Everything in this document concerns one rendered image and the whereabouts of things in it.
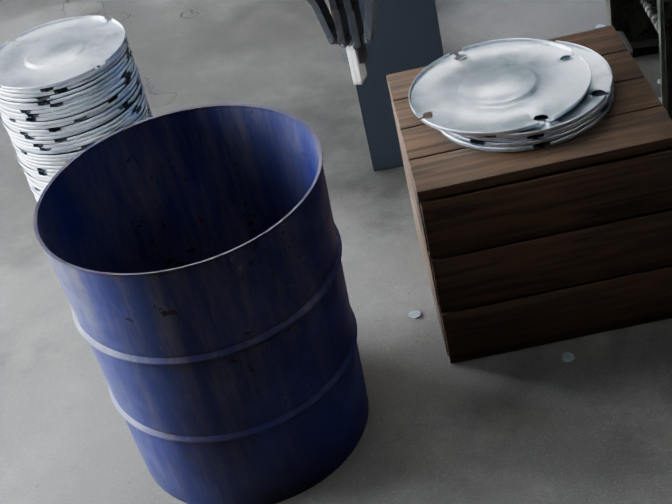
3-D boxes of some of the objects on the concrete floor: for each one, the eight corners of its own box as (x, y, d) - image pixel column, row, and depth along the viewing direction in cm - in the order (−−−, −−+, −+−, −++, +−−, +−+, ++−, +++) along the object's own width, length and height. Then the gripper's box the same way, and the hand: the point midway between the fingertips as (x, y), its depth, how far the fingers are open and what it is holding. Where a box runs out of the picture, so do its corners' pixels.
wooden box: (449, 364, 207) (417, 192, 187) (416, 233, 238) (385, 74, 218) (688, 314, 206) (682, 135, 185) (624, 189, 237) (612, 24, 216)
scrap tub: (119, 541, 191) (10, 300, 162) (141, 359, 224) (54, 133, 196) (391, 495, 187) (328, 241, 159) (372, 317, 221) (317, 82, 193)
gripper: (379, -64, 196) (403, 68, 210) (303, -61, 201) (332, 68, 215) (364, -42, 191) (390, 92, 205) (286, -40, 196) (317, 91, 210)
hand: (356, 61), depth 208 cm, fingers closed
